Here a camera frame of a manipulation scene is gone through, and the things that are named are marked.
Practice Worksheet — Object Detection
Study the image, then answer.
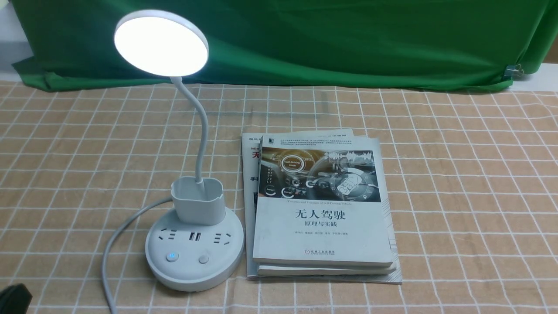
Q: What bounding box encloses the white lamp power cable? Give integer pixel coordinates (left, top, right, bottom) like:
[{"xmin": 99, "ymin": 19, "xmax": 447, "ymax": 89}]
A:
[{"xmin": 102, "ymin": 196, "xmax": 174, "ymax": 314}]

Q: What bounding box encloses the metal binder clip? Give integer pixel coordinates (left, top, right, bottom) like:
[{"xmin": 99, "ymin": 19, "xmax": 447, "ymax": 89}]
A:
[{"xmin": 502, "ymin": 64, "xmax": 524, "ymax": 80}]

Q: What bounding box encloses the top self-driving book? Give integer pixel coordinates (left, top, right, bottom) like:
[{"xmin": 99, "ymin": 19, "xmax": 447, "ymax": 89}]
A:
[{"xmin": 252, "ymin": 133, "xmax": 395, "ymax": 267}]

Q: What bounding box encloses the bottom book with red text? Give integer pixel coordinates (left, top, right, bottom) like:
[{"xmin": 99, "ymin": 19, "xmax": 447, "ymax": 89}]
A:
[{"xmin": 241, "ymin": 133, "xmax": 403, "ymax": 285}]

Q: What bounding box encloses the green backdrop cloth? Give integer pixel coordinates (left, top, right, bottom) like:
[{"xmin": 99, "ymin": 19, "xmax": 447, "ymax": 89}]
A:
[{"xmin": 11, "ymin": 0, "xmax": 558, "ymax": 92}]

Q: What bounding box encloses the middle book in stack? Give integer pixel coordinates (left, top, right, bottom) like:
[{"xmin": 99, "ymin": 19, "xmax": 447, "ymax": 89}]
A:
[{"xmin": 257, "ymin": 262, "xmax": 399, "ymax": 276}]

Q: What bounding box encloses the white desk lamp with sockets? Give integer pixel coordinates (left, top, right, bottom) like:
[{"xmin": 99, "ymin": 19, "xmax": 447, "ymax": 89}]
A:
[{"xmin": 114, "ymin": 10, "xmax": 245, "ymax": 292}]

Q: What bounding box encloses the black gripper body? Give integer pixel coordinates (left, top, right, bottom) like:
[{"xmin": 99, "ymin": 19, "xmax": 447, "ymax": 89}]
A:
[{"xmin": 0, "ymin": 284, "xmax": 33, "ymax": 314}]

